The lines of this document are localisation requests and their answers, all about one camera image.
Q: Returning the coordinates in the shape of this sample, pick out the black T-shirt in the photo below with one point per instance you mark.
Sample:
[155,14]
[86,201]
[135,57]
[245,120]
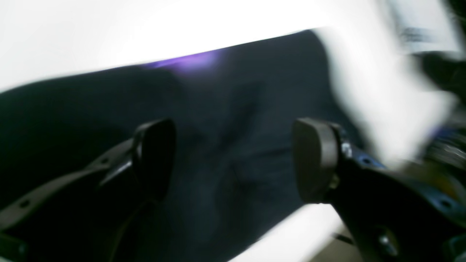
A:
[234,109]

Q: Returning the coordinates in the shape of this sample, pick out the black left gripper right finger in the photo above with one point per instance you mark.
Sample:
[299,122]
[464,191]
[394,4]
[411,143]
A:
[417,215]

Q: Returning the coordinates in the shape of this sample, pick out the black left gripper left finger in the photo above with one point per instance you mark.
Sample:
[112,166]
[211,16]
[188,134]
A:
[83,216]

